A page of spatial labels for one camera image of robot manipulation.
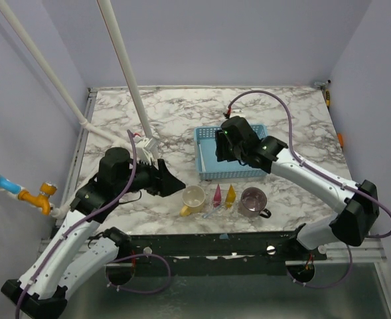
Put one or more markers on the toy faucet blue orange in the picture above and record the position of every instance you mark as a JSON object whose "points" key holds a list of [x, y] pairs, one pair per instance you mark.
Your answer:
{"points": [[40, 201]]}

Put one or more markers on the yellow mug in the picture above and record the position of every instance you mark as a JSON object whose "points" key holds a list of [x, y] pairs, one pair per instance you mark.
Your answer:
{"points": [[193, 198]]}

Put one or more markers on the orange clamp on wall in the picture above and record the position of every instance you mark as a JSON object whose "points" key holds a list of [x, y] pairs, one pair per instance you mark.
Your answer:
{"points": [[340, 139]]}

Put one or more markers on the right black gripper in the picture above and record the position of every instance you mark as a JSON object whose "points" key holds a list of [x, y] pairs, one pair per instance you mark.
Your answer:
{"points": [[221, 152]]}

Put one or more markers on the light blue toothbrush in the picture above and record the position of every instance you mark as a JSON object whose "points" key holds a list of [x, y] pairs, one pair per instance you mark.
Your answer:
{"points": [[215, 210]]}

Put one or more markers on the yellow tool at corner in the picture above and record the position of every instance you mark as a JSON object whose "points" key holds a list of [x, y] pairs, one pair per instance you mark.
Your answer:
{"points": [[327, 98]]}

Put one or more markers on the purple mug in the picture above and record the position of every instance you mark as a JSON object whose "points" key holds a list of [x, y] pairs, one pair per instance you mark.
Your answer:
{"points": [[253, 203]]}

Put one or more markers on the yellow toothpaste tube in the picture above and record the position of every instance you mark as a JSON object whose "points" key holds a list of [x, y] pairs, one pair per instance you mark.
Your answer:
{"points": [[230, 197]]}

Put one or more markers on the blue plastic basket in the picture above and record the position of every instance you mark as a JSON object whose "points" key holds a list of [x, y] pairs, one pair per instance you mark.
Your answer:
{"points": [[205, 135]]}

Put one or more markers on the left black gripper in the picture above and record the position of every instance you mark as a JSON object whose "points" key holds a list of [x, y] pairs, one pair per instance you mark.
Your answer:
{"points": [[163, 182]]}

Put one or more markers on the white pvc pipe frame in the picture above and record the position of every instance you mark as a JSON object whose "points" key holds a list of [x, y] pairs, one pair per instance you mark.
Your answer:
{"points": [[54, 65]]}

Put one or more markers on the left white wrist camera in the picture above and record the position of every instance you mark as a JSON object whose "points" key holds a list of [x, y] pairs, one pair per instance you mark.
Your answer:
{"points": [[146, 149]]}

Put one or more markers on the black mounting rail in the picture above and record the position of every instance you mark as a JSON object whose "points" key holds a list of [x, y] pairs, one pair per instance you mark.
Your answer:
{"points": [[213, 254]]}

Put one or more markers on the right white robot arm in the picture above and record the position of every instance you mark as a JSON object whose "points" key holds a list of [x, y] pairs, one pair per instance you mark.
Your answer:
{"points": [[354, 205]]}

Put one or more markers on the white stick in basket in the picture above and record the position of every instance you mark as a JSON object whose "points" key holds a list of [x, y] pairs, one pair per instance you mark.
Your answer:
{"points": [[201, 158]]}

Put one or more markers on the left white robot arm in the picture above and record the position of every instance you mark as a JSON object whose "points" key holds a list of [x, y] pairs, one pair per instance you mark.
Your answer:
{"points": [[44, 290]]}

